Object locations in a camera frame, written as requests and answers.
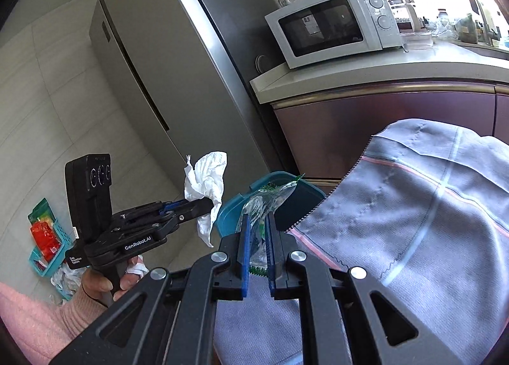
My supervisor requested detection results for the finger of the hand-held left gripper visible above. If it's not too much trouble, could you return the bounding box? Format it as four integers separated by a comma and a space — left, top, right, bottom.
119, 199, 190, 227
154, 197, 214, 241

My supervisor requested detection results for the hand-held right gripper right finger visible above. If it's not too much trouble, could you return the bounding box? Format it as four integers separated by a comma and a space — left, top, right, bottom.
266, 212, 466, 365

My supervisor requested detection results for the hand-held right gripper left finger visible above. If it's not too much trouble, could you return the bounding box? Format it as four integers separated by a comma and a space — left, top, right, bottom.
50, 216, 255, 365

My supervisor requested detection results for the white tissue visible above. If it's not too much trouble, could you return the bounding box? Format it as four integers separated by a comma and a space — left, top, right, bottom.
184, 151, 228, 249

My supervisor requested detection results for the clear green-printed plastic wrapper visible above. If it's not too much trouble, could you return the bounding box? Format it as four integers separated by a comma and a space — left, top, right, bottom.
238, 174, 305, 279

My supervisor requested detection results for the teal trash bin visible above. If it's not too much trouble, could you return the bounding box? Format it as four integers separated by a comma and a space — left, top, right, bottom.
217, 171, 327, 239

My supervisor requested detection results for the person's left forearm pink sleeve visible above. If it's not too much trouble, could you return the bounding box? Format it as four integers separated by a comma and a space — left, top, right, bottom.
0, 281, 110, 365

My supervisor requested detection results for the person's left hand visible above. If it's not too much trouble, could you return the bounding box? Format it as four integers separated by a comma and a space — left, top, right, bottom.
80, 256, 149, 304

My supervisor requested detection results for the teal plastic basket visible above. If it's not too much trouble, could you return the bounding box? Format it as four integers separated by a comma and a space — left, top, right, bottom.
28, 198, 77, 282

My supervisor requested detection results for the green snack packet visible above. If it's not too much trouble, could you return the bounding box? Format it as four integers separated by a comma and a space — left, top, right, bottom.
29, 198, 54, 226

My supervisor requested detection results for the red snack packet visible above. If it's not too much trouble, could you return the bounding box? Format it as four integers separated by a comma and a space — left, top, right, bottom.
31, 220, 61, 263

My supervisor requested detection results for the white plastic bag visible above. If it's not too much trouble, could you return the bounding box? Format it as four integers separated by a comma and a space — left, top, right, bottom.
50, 262, 86, 307

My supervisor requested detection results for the grey checked tablecloth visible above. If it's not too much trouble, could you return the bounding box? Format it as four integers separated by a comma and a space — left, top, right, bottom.
214, 118, 509, 365

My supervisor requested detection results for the silver refrigerator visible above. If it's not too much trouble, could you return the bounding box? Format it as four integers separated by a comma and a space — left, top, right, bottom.
88, 0, 288, 200

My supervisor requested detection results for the purple kitchen counter cabinet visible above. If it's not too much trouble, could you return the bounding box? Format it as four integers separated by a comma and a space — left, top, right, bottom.
249, 37, 509, 187

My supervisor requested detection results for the white microwave oven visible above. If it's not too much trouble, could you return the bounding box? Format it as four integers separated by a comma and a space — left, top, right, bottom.
264, 0, 405, 70

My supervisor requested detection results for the clear plastic tray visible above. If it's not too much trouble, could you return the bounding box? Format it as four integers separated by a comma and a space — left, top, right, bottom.
399, 29, 435, 50

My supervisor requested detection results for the electric kettle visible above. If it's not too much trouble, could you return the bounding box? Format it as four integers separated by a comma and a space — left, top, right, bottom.
387, 0, 423, 32

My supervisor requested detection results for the green-filled plastic bag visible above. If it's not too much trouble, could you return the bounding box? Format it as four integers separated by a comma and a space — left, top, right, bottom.
453, 14, 483, 44

